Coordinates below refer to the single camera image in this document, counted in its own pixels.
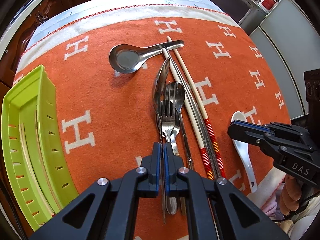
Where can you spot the white ceramic soup spoon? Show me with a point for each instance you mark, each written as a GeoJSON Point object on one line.
{"type": "Point", "coordinates": [242, 150]}

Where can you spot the large steel soup spoon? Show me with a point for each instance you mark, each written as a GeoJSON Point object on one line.
{"type": "Point", "coordinates": [127, 59]}

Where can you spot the wooden handled steel spoon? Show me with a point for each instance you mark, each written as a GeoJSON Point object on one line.
{"type": "Point", "coordinates": [157, 92]}

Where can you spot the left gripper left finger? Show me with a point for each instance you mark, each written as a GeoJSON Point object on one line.
{"type": "Point", "coordinates": [108, 208]}

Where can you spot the steel fork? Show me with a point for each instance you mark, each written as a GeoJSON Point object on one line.
{"type": "Point", "coordinates": [167, 126]}

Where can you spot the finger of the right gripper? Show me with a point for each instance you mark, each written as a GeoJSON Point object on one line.
{"type": "Point", "coordinates": [249, 133]}

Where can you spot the orange H-pattern blanket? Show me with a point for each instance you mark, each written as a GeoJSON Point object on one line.
{"type": "Point", "coordinates": [106, 120]}

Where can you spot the small steel spoon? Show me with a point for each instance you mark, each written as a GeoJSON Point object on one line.
{"type": "Point", "coordinates": [178, 98]}

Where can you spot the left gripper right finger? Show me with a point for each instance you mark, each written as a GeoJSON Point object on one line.
{"type": "Point", "coordinates": [216, 209]}

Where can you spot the person right hand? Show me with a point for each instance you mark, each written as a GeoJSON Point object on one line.
{"type": "Point", "coordinates": [290, 195]}

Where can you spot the green plastic utensil tray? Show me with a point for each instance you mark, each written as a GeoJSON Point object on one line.
{"type": "Point", "coordinates": [32, 149]}

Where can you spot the bamboo chopstick red end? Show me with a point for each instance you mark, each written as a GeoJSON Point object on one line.
{"type": "Point", "coordinates": [185, 104]}
{"type": "Point", "coordinates": [204, 126]}

